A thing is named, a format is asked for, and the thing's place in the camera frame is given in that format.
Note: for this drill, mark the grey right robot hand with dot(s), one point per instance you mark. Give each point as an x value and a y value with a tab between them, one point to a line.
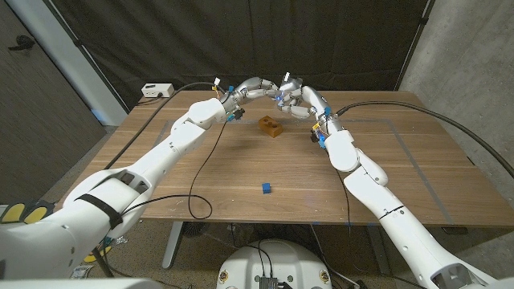
313	102

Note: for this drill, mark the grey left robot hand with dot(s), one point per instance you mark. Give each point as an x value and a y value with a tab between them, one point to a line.
249	90

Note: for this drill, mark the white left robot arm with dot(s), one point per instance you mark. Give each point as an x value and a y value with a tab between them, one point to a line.
120	192

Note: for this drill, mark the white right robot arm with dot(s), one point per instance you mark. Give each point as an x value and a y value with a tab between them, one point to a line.
369	188

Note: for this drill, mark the brown block with holes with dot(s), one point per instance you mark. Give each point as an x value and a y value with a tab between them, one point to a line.
271	126

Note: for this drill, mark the small blue cube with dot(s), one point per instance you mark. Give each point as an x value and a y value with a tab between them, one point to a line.
266	188

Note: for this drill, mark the black backdrop curtain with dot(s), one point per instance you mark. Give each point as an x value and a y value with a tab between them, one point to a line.
241	40

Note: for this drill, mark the white power strip box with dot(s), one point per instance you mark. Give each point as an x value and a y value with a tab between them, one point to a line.
157	90

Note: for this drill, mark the black backdrop stand pole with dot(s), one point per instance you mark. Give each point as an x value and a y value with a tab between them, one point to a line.
413	44
94	66

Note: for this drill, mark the grey tape outline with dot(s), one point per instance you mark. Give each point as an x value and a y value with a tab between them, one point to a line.
413	160

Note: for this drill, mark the grey table leg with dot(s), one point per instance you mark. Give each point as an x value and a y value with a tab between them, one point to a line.
172	245
376	245

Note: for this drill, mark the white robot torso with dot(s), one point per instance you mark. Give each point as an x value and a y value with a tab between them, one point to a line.
277	261

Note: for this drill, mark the yellow foot pedal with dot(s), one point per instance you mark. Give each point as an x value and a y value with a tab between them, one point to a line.
36	216
13	212

